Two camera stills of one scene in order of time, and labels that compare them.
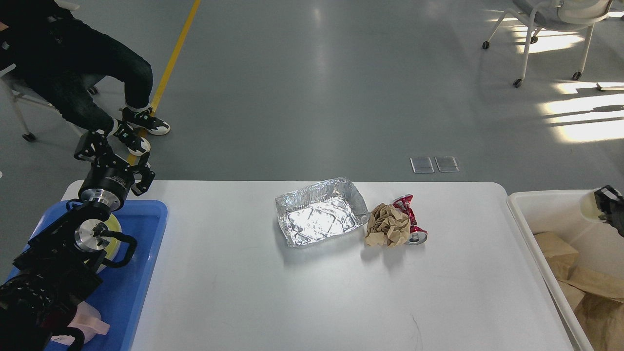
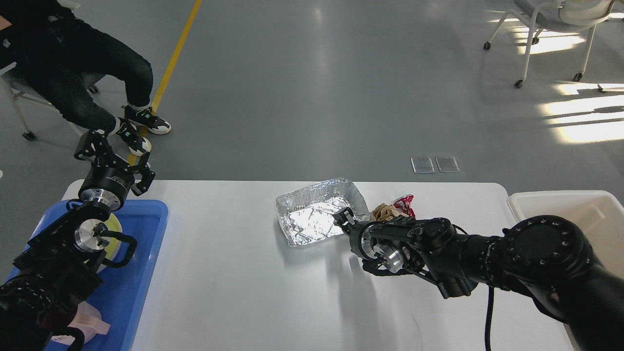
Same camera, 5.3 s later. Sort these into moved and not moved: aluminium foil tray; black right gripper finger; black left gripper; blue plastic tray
Moved: black right gripper finger
Not moved: blue plastic tray; black left gripper; aluminium foil tray
